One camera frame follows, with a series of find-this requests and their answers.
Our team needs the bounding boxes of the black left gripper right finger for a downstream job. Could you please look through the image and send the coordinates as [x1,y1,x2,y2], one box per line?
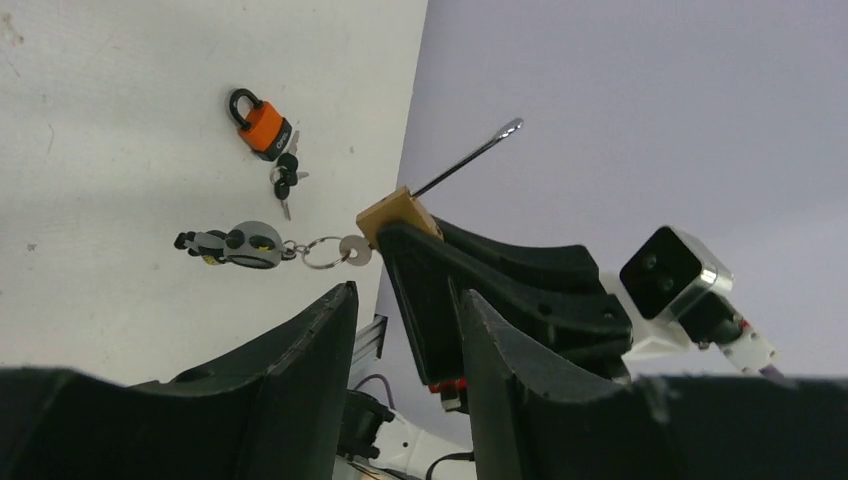
[460,291,847,479]

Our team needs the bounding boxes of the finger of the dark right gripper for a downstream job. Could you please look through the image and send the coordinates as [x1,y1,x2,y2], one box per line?
[378,223,632,385]
[436,218,620,312]

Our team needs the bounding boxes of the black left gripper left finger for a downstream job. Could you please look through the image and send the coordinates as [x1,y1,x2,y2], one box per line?
[1,282,358,479]

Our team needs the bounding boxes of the small brass padlock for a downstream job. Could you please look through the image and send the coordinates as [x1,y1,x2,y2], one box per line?
[356,117,524,250]

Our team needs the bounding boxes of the small black keys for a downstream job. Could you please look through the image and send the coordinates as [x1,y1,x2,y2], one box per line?
[173,221,373,270]

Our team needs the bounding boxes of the black headed key bunch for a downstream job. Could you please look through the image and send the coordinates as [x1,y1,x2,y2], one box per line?
[269,130,309,221]

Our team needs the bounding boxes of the orange round padlock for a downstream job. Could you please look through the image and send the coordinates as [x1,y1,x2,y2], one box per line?
[228,88,293,162]

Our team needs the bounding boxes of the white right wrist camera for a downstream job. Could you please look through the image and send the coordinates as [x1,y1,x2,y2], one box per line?
[599,225,782,380]

